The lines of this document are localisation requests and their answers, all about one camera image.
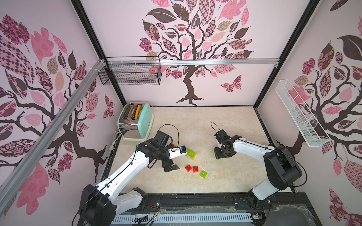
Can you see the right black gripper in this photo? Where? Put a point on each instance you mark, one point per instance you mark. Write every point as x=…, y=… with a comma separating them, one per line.
x=221, y=152

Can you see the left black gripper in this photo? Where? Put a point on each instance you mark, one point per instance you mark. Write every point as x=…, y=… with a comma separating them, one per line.
x=168, y=162

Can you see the long green lego brick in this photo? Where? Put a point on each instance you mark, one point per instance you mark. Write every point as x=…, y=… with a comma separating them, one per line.
x=190, y=152

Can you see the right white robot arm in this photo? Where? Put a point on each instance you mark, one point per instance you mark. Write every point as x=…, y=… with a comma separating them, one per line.
x=281, y=167

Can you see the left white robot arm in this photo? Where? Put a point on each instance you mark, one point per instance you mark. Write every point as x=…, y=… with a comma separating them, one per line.
x=101, y=203

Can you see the red lego brick left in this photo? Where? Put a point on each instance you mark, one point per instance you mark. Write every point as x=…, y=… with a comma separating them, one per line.
x=188, y=168

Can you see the red lego brick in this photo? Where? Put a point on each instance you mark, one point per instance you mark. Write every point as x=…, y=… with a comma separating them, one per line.
x=188, y=168
x=195, y=169

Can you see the red lego brick right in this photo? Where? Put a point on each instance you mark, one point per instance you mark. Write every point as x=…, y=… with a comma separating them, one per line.
x=195, y=169

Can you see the green square lego brick middle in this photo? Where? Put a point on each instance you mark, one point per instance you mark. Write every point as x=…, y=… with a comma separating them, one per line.
x=203, y=174

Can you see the mint green toaster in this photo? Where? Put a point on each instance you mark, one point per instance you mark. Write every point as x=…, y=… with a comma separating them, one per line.
x=135, y=122

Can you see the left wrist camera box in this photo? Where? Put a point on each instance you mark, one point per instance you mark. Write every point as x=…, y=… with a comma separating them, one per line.
x=176, y=152

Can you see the white slotted cable duct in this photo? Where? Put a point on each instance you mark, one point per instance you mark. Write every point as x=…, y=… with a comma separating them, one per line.
x=171, y=219

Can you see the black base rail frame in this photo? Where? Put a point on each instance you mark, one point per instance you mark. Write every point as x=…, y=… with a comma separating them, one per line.
x=280, y=209

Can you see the white wire shelf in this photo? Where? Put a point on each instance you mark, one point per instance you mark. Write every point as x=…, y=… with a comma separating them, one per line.
x=294, y=99

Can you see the aluminium rail back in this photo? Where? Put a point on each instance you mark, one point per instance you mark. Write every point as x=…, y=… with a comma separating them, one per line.
x=191, y=62

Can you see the aluminium rail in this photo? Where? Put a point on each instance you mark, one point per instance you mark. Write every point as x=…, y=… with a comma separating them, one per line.
x=19, y=175
x=191, y=62

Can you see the black wire basket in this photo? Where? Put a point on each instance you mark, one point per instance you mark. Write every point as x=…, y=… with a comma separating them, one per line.
x=134, y=70

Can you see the aluminium rail left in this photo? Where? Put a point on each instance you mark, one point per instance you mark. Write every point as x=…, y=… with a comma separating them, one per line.
x=19, y=175

